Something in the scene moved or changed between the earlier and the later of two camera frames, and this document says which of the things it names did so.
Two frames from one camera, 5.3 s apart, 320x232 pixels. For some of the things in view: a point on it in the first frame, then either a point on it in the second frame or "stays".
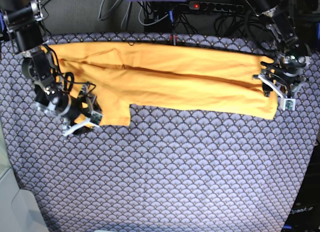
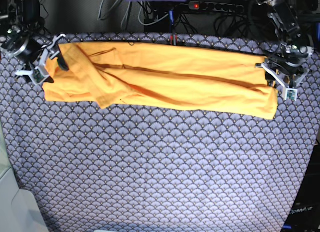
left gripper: [86, 109] to [49, 52]
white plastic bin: [20, 211] stays
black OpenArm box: [305, 215] stays
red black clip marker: [173, 39] stays
